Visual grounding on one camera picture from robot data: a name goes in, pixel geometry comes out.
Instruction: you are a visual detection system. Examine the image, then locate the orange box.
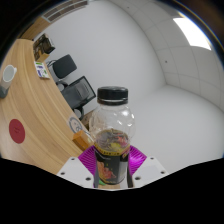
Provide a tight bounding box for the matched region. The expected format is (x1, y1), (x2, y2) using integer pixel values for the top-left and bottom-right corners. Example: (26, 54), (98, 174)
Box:
(72, 129), (94, 152)

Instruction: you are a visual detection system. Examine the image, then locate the wooden glass-door cabinet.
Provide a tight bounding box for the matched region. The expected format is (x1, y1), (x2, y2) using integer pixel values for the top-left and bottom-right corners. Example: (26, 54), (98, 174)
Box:
(20, 16), (51, 42)

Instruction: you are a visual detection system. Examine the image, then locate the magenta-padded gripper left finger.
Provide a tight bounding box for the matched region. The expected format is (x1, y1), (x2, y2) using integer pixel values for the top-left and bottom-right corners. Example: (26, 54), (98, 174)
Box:
(56, 145), (98, 188)

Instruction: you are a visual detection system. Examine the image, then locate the flat round red coaster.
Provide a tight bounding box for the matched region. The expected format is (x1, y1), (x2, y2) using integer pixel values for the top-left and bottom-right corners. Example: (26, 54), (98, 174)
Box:
(8, 118), (27, 145)

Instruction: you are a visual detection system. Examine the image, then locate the black mesh office chair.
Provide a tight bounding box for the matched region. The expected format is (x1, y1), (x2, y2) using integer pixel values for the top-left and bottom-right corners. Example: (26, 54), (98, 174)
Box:
(59, 75), (97, 111)

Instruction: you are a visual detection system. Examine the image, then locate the ceiling air vent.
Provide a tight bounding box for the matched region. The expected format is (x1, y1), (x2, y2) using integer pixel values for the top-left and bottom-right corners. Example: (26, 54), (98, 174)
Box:
(43, 0), (89, 23)

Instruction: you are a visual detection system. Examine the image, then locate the round white disc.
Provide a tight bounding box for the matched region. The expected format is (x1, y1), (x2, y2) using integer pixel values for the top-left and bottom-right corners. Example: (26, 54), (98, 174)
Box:
(68, 116), (84, 135)

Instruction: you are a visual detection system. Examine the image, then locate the dark padded office chair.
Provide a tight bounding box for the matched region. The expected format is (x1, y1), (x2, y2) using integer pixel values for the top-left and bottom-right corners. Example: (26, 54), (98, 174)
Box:
(49, 54), (78, 81)

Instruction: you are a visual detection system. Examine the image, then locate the clear black-capped drink bottle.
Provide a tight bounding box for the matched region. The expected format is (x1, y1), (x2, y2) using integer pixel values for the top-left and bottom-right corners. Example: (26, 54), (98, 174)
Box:
(89, 86), (137, 186)

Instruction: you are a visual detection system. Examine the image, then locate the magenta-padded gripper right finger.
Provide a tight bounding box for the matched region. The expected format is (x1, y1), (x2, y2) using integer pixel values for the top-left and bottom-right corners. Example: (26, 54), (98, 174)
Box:
(126, 145), (168, 188)

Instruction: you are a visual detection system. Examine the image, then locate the white and grey cup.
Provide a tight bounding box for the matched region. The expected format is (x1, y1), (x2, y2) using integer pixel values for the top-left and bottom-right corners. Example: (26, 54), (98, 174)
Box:
(0, 64), (18, 99)

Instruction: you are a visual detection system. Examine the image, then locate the ceiling light panel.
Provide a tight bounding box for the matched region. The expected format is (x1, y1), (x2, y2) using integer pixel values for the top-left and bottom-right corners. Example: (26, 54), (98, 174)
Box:
(172, 16), (213, 51)

